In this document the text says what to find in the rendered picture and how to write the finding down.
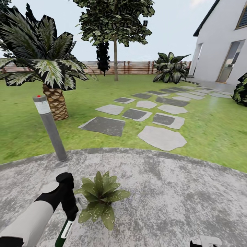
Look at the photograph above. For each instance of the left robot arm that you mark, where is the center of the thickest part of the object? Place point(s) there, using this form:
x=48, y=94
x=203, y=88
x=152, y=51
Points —
x=28, y=228

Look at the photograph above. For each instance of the pot plant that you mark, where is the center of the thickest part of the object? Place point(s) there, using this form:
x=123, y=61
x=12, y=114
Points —
x=100, y=196

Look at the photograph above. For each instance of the tree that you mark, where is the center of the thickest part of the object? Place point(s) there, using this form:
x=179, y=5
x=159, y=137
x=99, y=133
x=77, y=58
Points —
x=115, y=20
x=29, y=14
x=102, y=55
x=3, y=4

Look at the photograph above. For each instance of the insectifuge atomizer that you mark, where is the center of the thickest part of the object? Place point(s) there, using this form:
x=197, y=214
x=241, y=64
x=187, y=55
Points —
x=64, y=232

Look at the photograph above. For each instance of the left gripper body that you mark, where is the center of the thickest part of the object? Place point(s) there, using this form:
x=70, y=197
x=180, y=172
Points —
x=69, y=206

